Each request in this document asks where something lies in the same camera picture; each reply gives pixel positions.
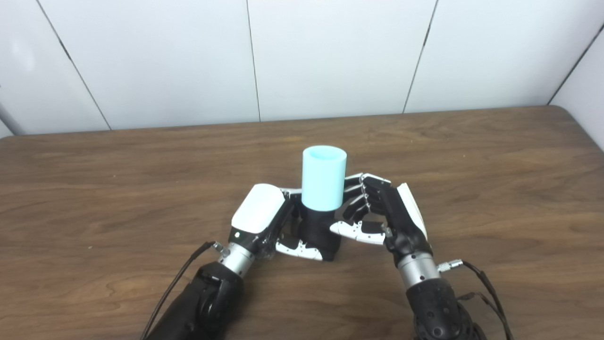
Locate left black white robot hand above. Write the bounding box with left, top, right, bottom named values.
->
left=228, top=183, right=326, bottom=262

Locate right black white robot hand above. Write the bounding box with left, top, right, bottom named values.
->
left=329, top=173, right=432, bottom=258

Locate light-blue hose piece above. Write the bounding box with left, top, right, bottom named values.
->
left=301, top=145, right=348, bottom=212

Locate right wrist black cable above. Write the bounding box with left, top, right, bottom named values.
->
left=437, top=258, right=515, bottom=340

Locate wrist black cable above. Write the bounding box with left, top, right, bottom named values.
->
left=437, top=258, right=515, bottom=340
left=139, top=241, right=230, bottom=340

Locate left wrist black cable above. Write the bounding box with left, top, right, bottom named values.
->
left=139, top=241, right=230, bottom=340

